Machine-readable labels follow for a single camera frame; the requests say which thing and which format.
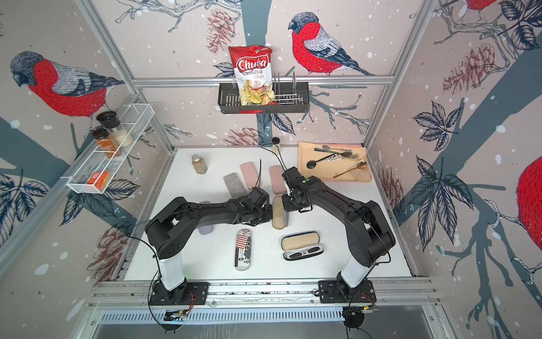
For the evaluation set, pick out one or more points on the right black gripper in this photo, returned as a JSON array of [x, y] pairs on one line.
[[287, 207]]

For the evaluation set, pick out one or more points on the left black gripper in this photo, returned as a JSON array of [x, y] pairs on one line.
[[269, 207]]

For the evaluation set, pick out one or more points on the beige case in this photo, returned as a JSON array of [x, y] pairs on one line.
[[280, 217]]

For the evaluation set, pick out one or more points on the teal case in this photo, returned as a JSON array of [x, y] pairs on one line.
[[234, 185]]

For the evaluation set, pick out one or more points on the pink glasses case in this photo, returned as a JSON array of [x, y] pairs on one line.
[[277, 181], [251, 176]]

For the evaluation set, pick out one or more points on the patterned case with sunglasses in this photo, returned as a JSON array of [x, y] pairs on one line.
[[242, 256]]

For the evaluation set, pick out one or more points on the black case with glasses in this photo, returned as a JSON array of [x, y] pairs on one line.
[[301, 246]]

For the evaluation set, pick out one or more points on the brown case with sunglasses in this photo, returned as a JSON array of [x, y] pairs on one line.
[[205, 229]]

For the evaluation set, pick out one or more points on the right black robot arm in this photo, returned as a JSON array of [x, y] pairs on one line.
[[369, 235]]

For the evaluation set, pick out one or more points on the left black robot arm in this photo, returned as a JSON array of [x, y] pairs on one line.
[[170, 230]]

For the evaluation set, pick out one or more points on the black ladle spoon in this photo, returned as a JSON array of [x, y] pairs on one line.
[[313, 163]]

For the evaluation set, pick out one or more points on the iridescent cutlery piece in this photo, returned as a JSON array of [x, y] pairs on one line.
[[322, 150]]

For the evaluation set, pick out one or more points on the small jar at back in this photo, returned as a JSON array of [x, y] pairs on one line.
[[276, 145]]

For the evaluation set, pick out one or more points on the silver spoon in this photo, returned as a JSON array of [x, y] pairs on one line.
[[328, 148]]

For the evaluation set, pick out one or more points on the gold spoon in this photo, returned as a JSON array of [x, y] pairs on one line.
[[360, 165]]

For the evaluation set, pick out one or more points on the brown spice jar on table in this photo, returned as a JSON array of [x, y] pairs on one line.
[[199, 164]]

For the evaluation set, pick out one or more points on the red Chuba chips bag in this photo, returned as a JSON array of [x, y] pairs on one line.
[[253, 74]]

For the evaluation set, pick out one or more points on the black lid salt grinder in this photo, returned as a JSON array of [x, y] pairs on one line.
[[118, 133]]

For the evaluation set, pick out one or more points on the small orange box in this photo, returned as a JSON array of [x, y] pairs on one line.
[[99, 180]]

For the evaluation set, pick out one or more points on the orange spice jar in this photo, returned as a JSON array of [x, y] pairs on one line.
[[104, 142]]

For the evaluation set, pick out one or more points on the white patterned cutlery handle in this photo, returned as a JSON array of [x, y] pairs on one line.
[[334, 158]]

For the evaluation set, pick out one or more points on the black wire wall basket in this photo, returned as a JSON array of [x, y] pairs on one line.
[[279, 97]]

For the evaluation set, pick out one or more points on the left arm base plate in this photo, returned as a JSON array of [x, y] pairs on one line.
[[188, 293]]

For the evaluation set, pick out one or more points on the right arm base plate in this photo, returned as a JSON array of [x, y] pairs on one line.
[[334, 292]]

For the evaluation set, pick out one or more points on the white wire wall shelf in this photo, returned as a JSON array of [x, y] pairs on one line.
[[135, 118]]

